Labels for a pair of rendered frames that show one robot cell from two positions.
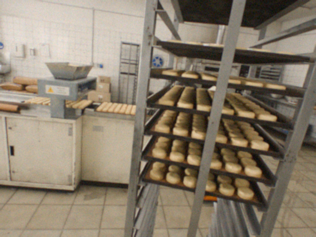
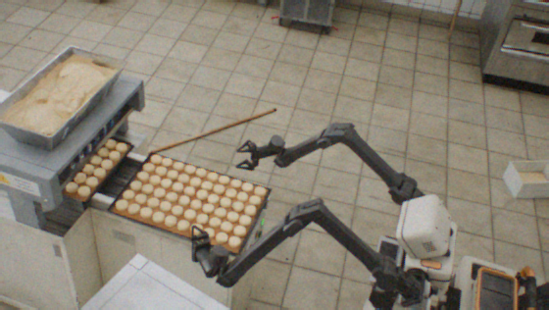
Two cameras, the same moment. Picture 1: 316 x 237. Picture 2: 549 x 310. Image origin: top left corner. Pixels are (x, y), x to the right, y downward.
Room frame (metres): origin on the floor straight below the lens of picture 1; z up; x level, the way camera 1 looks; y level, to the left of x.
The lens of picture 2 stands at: (0.65, -0.47, 2.77)
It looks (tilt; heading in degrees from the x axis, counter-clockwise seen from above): 42 degrees down; 18
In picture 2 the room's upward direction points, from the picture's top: 7 degrees clockwise
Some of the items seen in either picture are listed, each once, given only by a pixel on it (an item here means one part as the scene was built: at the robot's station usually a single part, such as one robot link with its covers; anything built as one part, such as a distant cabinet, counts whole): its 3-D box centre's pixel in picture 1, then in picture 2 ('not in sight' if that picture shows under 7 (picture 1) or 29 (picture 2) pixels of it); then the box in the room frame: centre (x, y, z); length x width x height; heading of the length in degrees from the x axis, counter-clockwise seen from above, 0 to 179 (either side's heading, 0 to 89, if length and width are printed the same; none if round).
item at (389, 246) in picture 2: not in sight; (391, 270); (2.23, -0.54, 0.87); 0.28 x 0.16 x 0.22; 4
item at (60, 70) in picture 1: (72, 70); (64, 100); (2.13, 0.94, 1.25); 0.56 x 0.29 x 0.14; 4
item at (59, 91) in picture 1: (72, 94); (73, 143); (2.13, 0.94, 1.01); 0.72 x 0.33 x 0.34; 4
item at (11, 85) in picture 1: (17, 85); not in sight; (4.96, 3.55, 0.47); 0.72 x 0.42 x 0.17; 10
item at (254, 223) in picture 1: (237, 178); not in sight; (0.86, -0.41, 0.96); 0.64 x 0.03 x 0.03; 171
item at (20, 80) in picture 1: (30, 80); not in sight; (5.01, 3.25, 0.62); 0.72 x 0.42 x 0.17; 106
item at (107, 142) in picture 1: (116, 146); (178, 257); (2.16, 0.43, 0.45); 0.70 x 0.34 x 0.90; 94
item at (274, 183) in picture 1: (246, 143); not in sight; (0.86, -0.41, 1.14); 0.64 x 0.03 x 0.03; 171
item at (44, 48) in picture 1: (45, 50); not in sight; (5.61, 3.19, 1.37); 0.27 x 0.02 x 0.40; 99
